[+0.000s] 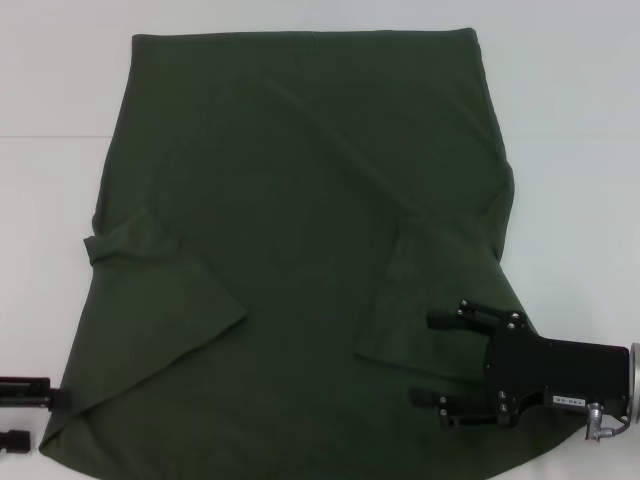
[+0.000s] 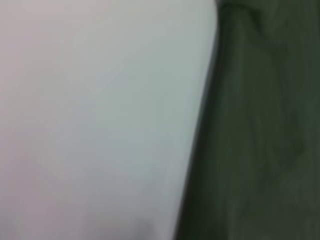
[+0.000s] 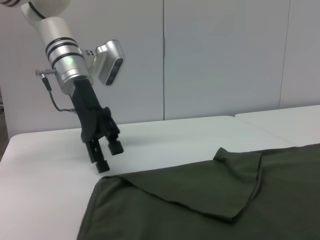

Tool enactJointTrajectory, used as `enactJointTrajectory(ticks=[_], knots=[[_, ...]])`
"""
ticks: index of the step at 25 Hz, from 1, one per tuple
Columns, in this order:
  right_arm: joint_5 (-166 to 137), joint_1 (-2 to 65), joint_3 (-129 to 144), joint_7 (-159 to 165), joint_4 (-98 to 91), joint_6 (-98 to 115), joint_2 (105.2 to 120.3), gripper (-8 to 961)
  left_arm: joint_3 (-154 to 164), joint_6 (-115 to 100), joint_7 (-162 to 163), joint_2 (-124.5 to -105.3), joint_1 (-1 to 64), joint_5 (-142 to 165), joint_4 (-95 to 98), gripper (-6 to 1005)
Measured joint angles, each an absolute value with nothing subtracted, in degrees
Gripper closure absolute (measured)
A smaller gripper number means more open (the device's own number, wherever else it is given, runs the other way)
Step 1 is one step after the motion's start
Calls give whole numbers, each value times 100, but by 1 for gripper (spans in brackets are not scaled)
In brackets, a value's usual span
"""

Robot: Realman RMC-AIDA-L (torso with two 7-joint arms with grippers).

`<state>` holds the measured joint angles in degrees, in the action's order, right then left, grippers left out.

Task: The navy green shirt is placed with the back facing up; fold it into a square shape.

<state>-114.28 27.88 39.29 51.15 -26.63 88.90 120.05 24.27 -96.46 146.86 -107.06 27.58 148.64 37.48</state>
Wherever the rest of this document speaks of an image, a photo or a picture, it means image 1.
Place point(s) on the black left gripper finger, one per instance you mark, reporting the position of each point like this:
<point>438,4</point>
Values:
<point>30,392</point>
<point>17,441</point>

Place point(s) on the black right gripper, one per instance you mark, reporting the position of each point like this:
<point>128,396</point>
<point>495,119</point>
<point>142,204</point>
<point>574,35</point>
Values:
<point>550,370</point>

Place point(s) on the dark green shirt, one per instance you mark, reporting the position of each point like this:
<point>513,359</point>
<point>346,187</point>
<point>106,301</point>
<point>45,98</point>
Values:
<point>300,200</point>

